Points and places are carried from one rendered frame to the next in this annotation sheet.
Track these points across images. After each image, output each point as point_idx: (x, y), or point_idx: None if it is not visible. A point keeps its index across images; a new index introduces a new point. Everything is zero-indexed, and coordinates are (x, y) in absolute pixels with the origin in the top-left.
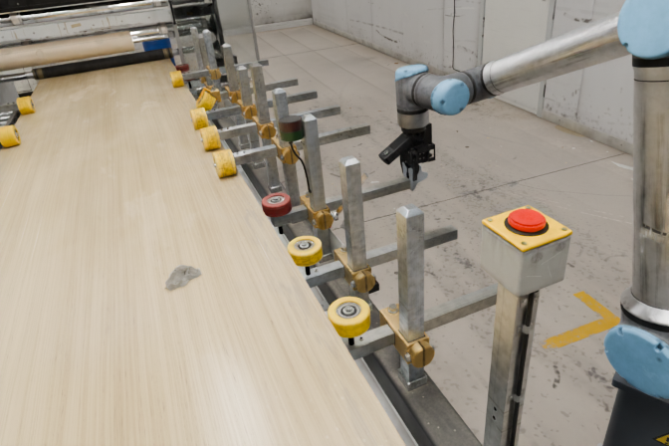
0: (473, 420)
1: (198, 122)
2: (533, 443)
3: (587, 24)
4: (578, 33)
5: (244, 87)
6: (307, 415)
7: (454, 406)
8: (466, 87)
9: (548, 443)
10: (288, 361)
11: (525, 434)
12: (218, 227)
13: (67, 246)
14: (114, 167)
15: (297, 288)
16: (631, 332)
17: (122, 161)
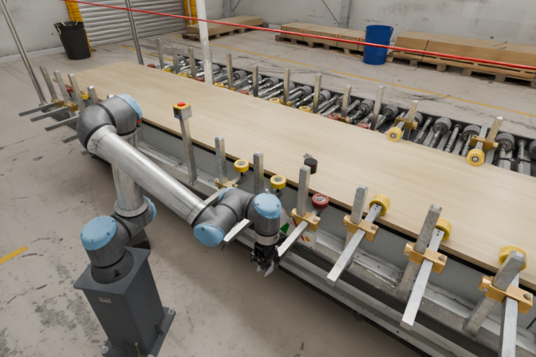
0: (221, 350)
1: (499, 252)
2: (187, 351)
3: (139, 155)
4: (145, 156)
5: (502, 266)
6: (234, 143)
7: (234, 355)
8: (218, 197)
9: (178, 355)
10: (248, 150)
11: (191, 355)
12: (326, 178)
13: (371, 154)
14: (457, 196)
15: (264, 166)
16: (147, 198)
17: (465, 202)
